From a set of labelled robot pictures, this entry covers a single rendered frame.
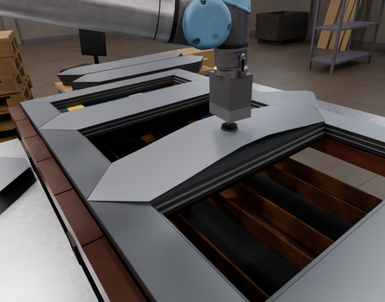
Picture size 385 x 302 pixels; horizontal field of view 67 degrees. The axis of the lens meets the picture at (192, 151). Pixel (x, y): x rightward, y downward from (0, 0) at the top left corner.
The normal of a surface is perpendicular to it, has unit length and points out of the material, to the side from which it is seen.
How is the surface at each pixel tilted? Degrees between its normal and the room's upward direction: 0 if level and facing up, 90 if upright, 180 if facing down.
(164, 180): 7
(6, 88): 90
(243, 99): 90
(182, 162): 9
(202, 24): 87
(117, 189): 5
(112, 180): 5
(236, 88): 90
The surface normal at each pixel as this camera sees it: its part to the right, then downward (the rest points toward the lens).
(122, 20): 0.14, 0.78
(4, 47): 0.44, 0.41
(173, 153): -0.17, -0.81
